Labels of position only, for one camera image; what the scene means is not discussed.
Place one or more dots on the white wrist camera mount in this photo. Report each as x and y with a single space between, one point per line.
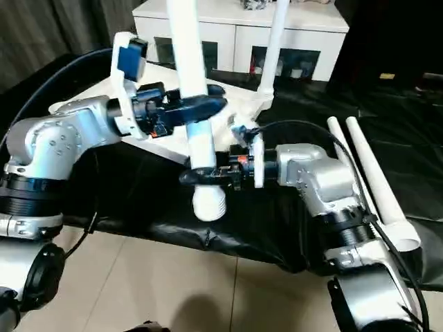
126 58
257 162

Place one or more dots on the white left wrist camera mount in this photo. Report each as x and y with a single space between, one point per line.
126 58

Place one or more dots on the white mug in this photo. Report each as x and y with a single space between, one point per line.
296 72
256 68

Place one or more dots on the grey curtain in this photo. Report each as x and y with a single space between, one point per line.
41 38

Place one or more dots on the white cabinet with glass doors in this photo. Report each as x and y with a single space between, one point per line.
311 24

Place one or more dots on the small yellow box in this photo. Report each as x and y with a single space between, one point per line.
387 76

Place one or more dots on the black work mat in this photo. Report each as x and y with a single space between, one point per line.
398 138

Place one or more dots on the white plastic table leg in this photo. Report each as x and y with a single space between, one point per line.
373 166
187 45
341 138
273 45

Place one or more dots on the white plastic table top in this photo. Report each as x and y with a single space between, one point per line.
239 103

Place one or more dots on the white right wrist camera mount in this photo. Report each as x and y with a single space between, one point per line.
257 162

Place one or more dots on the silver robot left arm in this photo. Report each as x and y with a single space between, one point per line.
52 145

